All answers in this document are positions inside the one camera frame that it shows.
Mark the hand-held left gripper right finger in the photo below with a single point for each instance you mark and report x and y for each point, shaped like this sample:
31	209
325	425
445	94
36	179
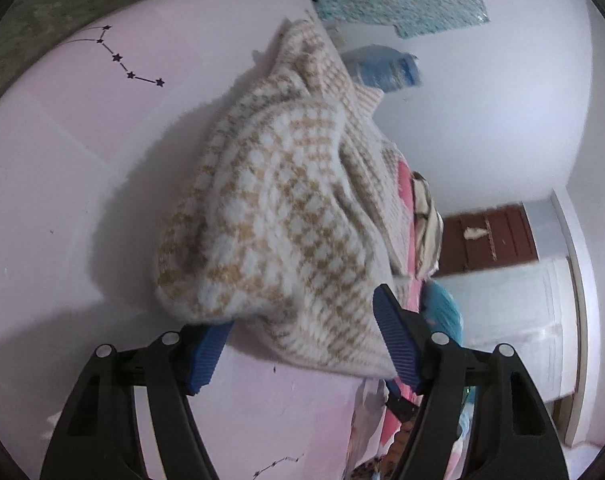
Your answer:
397	340

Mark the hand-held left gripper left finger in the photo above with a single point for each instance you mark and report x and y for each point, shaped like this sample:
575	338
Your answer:
207	355

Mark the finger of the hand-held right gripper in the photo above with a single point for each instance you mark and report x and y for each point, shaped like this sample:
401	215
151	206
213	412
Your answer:
402	407

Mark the beige white houndstooth coat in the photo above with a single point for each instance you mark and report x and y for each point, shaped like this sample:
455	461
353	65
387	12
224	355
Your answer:
282	210

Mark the beige clothes pile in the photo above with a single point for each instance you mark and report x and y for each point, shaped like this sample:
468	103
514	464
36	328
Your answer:
427	230

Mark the white panelled wardrobe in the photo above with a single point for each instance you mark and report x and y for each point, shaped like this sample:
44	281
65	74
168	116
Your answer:
507	320

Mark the beige cloth on door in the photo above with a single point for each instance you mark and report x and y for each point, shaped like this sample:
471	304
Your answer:
475	233

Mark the pink red blanket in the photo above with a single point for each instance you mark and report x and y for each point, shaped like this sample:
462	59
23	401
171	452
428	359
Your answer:
405	195

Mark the brown door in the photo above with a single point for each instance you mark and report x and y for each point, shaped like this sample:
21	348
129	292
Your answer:
507	240

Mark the bed with pink sheet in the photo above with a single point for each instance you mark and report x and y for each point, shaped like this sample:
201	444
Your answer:
57	170

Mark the blue water bottle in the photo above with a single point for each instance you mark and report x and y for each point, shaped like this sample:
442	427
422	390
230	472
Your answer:
387	67

